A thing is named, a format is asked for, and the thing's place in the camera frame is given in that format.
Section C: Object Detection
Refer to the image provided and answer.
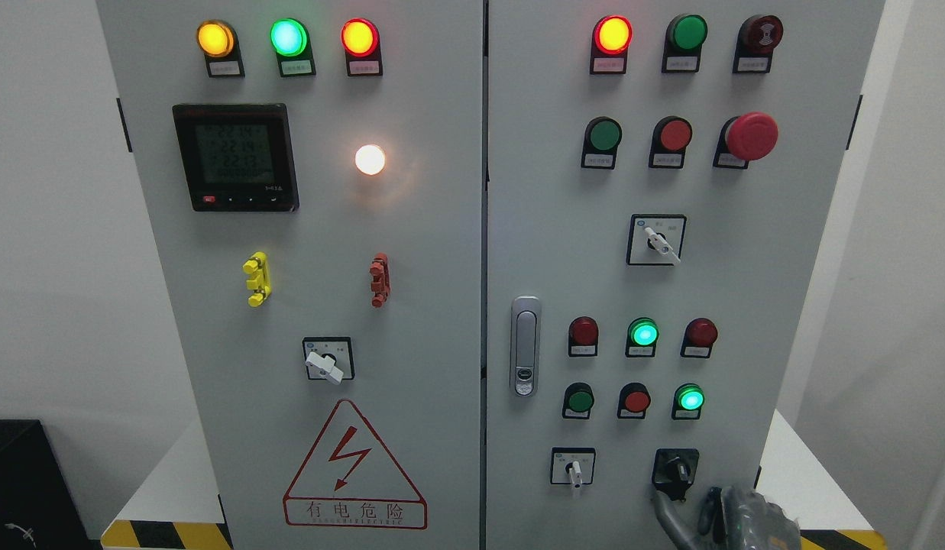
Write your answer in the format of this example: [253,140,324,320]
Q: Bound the yellow indicator light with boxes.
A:
[196,20,244,78]

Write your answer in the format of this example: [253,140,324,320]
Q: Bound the green push button lower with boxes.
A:
[561,382,595,420]

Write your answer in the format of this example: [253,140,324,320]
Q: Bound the dark red indicator light left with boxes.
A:
[568,316,599,358]

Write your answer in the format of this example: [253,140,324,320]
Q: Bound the white platform with hazard stripes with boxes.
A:
[101,412,887,549]

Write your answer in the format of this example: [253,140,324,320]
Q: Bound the red push button upper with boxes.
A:
[648,116,693,170]

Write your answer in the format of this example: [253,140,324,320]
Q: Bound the red push button lower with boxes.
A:
[617,382,652,420]

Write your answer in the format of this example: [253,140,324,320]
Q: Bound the yellow terminal connector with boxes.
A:
[242,251,272,309]

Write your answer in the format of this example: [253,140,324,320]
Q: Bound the dark red indicator light right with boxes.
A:
[679,318,719,359]

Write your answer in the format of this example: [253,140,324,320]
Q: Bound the white selector switch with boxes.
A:
[550,447,597,499]
[626,215,688,266]

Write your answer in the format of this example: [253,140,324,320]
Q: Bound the lit white indicator light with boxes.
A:
[354,144,387,176]

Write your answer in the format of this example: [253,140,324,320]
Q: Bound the grey right cabinet door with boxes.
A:
[484,1,884,549]

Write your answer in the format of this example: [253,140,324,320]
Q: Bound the dark red indicator light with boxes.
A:
[568,316,599,358]
[679,318,719,359]

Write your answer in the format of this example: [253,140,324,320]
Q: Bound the grey cabinet door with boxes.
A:
[96,1,485,549]
[484,1,884,549]

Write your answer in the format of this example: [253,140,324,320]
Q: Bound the white selector switch lower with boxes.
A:
[550,447,597,499]

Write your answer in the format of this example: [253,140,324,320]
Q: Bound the green push button upper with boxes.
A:
[581,116,622,170]

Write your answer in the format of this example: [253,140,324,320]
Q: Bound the black rotary knob switch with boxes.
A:
[652,448,700,502]

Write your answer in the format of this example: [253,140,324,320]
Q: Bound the red emergency stop button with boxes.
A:
[713,112,778,170]

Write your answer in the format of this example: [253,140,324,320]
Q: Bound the red push button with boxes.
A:
[617,382,652,420]
[648,116,693,170]

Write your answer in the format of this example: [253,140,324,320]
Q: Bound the lit green indicator light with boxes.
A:
[625,317,659,358]
[270,18,316,77]

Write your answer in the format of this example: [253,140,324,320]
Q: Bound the lit green push button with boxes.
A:
[671,383,705,420]

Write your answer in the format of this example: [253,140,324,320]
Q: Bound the grey left cabinet door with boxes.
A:
[96,1,485,549]

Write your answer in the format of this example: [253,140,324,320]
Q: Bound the dark green indicator light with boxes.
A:
[661,14,707,73]

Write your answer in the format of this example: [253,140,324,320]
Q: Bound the red terminal connector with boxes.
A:
[370,253,391,309]

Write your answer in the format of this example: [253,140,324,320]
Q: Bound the lit red indicator light right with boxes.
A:
[590,15,634,74]

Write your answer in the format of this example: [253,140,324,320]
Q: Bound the white selector switch left door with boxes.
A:
[302,335,354,384]

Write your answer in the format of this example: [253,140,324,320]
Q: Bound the black digital power meter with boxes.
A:
[172,103,299,212]

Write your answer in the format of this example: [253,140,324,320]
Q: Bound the lit red indicator light left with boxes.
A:
[341,18,384,77]

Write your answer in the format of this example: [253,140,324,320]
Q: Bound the silver door lock handle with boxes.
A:
[510,296,542,396]

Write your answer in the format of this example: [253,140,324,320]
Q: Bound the red electrical hazard sticker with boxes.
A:
[283,398,428,530]

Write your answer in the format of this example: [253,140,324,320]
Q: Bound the black box lower left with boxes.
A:
[0,420,92,549]

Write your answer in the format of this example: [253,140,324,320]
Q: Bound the lit green indicator light middle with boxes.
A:
[625,317,659,358]

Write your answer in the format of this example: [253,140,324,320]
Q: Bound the lit red indicator light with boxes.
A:
[590,15,634,74]
[341,18,384,77]

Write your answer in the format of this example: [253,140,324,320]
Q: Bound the white selector switch upper right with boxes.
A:
[626,215,688,266]

